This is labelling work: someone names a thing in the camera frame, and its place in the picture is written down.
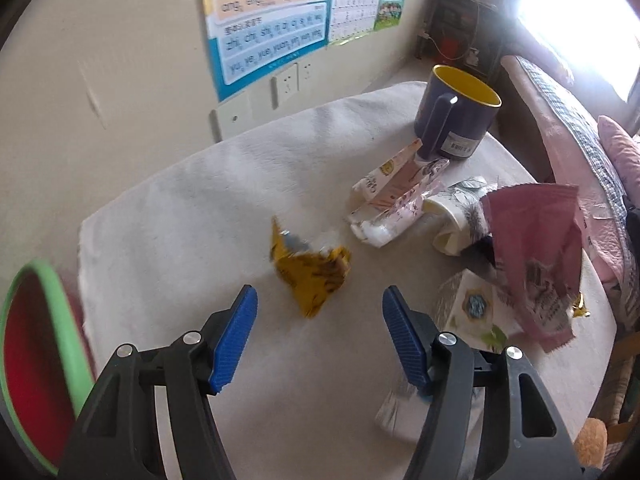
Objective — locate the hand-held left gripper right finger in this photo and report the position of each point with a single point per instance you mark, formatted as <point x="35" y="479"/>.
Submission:
<point x="405" y="340"/>

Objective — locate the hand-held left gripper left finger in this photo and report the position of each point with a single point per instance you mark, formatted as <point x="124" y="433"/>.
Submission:
<point x="235" y="340"/>

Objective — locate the yellow snack wrapper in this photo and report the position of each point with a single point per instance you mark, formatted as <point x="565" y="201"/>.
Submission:
<point x="310" y="275"/>

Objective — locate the clear plastic wrapper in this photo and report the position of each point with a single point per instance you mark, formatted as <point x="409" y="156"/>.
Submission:
<point x="395" y="212"/>

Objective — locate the green bin with red liner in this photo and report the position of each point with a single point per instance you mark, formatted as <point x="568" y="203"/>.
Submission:
<point x="30" y="360"/>

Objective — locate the white wrapper with blue print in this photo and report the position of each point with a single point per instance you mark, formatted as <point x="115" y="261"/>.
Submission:
<point x="470" y="310"/>

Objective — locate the silver foil wrapper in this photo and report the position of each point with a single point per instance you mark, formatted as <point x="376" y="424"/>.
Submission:
<point x="395" y="415"/>

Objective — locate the white crumpled wrapper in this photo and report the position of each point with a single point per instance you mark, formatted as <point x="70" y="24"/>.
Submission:
<point x="452" y="215"/>

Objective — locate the white table cloth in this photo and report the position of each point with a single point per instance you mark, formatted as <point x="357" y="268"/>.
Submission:
<point x="200" y="210"/>

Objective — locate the large pink snack wrapper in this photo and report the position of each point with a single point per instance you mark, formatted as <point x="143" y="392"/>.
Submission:
<point x="535" y="260"/>

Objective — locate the small gold foil wrapper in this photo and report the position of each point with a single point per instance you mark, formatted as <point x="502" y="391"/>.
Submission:
<point x="580" y="306"/>

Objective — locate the orange plush toy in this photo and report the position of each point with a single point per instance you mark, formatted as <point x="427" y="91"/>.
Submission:
<point x="591" y="440"/>

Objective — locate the blue mug with yellow inside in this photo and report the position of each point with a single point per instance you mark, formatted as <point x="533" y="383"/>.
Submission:
<point x="465" y="120"/>

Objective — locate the dark cloth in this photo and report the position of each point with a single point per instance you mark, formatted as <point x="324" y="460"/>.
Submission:
<point x="632" y="217"/>

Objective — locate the pink bed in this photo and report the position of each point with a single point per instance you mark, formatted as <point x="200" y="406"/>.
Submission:
<point x="560" y="130"/>

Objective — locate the plaid quilt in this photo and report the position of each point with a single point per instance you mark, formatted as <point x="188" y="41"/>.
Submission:
<point x="585" y="145"/>

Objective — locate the pink quilted pillow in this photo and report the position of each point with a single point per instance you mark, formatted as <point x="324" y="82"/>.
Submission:
<point x="622" y="155"/>

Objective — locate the red container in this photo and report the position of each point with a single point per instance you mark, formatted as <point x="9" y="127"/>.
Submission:
<point x="452" y="46"/>

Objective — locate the dark metal shelf rack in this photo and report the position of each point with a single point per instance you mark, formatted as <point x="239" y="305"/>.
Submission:
<point x="460" y="20"/>

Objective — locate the bright window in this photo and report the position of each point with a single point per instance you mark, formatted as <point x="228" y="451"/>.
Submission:
<point x="585" y="20"/>

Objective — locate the large white wall socket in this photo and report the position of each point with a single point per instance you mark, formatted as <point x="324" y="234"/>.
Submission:
<point x="285" y="85"/>

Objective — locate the small white wall socket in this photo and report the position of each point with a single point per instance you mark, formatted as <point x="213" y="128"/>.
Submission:
<point x="306" y="71"/>

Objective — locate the blue letter wall poster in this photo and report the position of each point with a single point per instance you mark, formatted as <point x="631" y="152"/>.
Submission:
<point x="265" y="25"/>

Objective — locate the white grid wall poster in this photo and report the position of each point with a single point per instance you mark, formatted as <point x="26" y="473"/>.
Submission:
<point x="355" y="0"/>

